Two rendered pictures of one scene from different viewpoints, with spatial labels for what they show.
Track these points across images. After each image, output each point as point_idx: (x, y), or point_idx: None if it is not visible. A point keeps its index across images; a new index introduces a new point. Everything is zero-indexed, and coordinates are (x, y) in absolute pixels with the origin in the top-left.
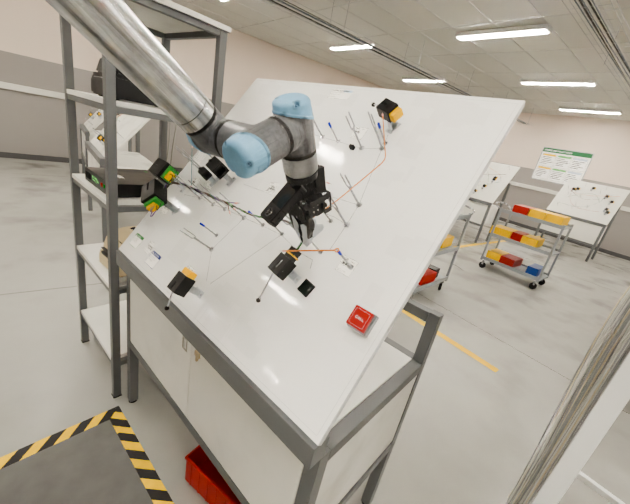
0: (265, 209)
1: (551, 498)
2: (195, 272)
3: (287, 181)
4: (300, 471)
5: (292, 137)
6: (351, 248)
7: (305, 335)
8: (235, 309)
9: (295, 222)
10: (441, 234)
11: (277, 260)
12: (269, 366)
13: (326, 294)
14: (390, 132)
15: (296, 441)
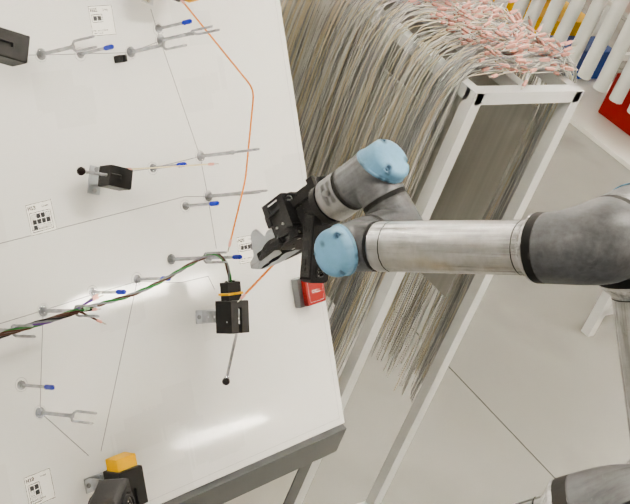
0: (316, 271)
1: (395, 287)
2: (53, 470)
3: (330, 224)
4: (294, 476)
5: (337, 176)
6: (236, 223)
7: (269, 360)
8: (174, 430)
9: (275, 254)
10: (298, 139)
11: (236, 315)
12: (264, 427)
13: (254, 299)
14: (152, 3)
15: (327, 443)
